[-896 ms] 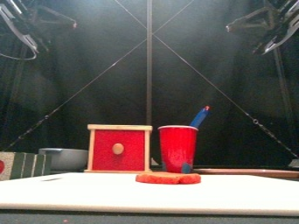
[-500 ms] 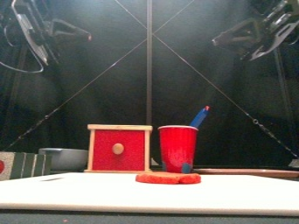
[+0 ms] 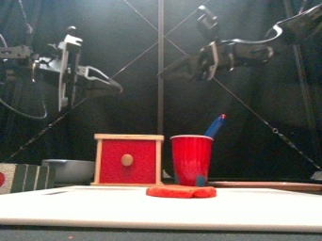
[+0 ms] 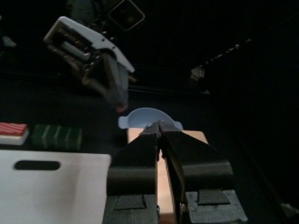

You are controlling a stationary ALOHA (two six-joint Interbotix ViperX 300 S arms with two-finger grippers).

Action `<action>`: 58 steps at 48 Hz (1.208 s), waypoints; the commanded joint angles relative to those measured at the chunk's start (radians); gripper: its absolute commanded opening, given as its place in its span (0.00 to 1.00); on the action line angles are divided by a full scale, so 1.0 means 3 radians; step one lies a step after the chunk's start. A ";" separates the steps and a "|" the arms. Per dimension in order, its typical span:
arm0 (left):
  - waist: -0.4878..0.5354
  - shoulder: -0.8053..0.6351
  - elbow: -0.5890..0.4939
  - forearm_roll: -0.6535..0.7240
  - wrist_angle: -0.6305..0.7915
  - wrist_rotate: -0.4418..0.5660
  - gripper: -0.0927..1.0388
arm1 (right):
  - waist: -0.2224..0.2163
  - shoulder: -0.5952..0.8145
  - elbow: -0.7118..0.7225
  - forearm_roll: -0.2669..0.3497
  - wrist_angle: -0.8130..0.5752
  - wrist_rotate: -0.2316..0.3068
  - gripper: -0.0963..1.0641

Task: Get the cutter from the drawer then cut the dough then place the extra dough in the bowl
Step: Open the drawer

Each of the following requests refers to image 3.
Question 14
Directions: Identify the red drawer with wooden knob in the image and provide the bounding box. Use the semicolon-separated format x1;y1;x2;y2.
99;139;158;185

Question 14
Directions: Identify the grey bowl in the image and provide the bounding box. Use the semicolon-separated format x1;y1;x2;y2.
40;158;96;185

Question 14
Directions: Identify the red flat dough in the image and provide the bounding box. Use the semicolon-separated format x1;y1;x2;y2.
144;184;219;200

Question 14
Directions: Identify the blue tool with red tip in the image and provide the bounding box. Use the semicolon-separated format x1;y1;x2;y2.
205;113;227;139

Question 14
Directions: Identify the red plastic cup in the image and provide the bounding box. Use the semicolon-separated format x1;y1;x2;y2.
169;134;215;187

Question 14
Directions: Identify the green white striped box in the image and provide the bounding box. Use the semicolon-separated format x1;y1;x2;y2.
0;162;56;196

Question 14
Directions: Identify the small blue piece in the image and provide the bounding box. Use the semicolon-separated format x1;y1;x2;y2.
195;175;207;188

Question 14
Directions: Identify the white cutting board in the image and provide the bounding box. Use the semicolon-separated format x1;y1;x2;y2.
0;185;322;234

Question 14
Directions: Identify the brown wooden tray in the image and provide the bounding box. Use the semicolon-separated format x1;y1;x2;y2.
206;180;322;193

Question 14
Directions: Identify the grey vertical frame pole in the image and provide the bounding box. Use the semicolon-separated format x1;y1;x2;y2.
156;0;166;136

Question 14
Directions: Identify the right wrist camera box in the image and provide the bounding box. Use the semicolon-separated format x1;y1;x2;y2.
197;5;221;42

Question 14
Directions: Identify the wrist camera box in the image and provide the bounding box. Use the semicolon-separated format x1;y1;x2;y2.
197;5;221;42
62;25;83;45

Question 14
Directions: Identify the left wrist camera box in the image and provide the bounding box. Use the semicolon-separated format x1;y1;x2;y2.
62;25;83;45

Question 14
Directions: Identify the thin diagonal brace wire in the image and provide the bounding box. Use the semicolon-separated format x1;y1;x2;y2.
7;0;211;160
120;0;322;172

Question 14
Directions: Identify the black looping cable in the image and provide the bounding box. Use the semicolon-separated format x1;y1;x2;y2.
0;93;50;121

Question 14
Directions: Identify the wooden drawer box frame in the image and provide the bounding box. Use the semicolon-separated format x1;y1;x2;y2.
92;133;166;187

